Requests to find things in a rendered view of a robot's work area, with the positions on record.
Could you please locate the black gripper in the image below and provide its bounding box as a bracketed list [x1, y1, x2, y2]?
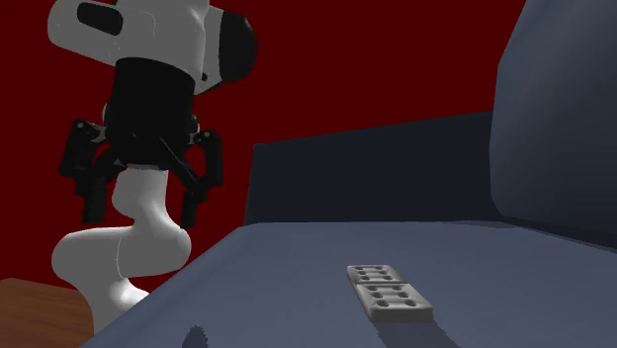
[57, 56, 224, 230]

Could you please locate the blue grey sofa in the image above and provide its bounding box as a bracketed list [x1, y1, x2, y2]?
[79, 0, 617, 348]

